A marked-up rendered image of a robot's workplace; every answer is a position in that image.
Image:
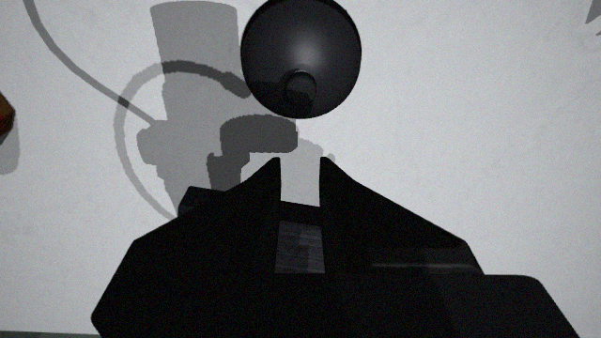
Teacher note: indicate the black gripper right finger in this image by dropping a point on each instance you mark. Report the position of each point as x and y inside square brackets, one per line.
[381, 236]

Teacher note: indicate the paprika spice jar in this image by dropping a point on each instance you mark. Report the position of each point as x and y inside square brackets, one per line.
[6, 115]

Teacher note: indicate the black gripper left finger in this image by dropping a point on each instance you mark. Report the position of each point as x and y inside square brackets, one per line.
[220, 233]

